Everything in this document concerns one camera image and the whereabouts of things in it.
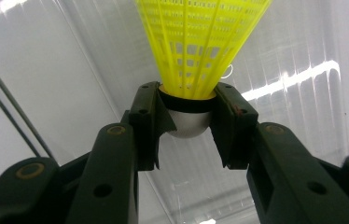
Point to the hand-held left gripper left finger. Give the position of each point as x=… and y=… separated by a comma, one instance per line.
x=147, y=124

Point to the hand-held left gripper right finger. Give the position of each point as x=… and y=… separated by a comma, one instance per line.
x=234, y=133

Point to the yellow plastic shuttlecock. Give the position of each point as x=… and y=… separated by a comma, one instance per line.
x=194, y=46

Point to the clear plastic storage bin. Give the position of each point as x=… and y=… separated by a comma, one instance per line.
x=70, y=77

